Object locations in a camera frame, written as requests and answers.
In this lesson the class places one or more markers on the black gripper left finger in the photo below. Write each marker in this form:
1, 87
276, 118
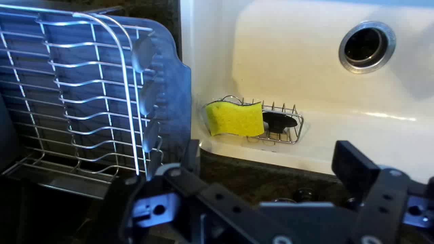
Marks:
218, 204

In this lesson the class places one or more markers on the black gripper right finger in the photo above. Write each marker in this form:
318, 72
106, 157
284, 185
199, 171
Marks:
380, 198

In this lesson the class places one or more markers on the black sink stopper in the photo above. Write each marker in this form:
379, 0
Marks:
279, 119

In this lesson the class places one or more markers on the metal sink drain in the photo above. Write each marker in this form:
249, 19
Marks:
367, 45

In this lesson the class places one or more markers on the white kitchen sink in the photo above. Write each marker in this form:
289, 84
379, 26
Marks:
294, 68

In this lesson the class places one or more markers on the yellow sponge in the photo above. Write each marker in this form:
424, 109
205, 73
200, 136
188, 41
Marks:
235, 118

